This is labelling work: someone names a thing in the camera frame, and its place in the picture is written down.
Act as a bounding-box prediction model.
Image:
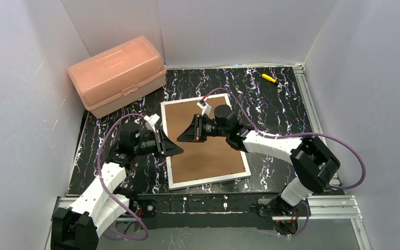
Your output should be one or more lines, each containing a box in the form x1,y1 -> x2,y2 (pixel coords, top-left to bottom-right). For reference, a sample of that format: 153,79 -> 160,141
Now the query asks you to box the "aluminium rail frame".
44,62 -> 373,250

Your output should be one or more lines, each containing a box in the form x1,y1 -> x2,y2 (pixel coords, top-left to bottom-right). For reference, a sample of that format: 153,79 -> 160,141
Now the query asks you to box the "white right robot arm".
177,105 -> 341,211

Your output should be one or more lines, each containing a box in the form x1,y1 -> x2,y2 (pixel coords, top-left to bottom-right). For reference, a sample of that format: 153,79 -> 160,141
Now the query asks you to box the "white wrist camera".
143,114 -> 160,132
197,96 -> 211,116

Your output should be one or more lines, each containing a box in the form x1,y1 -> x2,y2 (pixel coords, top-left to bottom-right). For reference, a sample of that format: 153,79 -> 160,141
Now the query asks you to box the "white picture frame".
160,97 -> 251,190

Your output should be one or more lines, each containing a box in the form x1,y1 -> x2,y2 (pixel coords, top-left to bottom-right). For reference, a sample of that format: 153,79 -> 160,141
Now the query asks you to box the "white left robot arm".
50,125 -> 183,249

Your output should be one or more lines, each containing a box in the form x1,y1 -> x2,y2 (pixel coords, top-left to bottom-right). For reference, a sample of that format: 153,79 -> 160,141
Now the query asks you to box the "pink plastic storage box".
67,36 -> 167,119

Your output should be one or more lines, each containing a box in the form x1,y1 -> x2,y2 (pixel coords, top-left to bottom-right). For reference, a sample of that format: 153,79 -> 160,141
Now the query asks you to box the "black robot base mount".
105,193 -> 308,231

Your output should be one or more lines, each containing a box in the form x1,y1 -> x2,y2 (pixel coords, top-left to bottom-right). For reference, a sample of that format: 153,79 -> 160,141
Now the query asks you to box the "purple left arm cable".
96,113 -> 149,241

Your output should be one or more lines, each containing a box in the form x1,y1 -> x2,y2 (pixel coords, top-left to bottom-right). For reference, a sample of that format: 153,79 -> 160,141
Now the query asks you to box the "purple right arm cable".
199,87 -> 367,237

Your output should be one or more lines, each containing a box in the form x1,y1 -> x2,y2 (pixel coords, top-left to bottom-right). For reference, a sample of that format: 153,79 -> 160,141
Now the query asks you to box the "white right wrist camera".
197,96 -> 211,116

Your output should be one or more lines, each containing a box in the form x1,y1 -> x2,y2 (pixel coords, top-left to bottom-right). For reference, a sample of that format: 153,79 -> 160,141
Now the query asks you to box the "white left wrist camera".
143,114 -> 160,132

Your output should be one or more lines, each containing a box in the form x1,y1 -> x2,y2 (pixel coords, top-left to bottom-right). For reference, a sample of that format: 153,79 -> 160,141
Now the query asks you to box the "yellow screwdriver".
261,73 -> 279,84

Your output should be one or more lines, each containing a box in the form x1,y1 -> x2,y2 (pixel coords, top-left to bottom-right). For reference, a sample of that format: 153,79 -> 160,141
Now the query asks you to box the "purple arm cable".
96,113 -> 149,241
199,87 -> 367,237

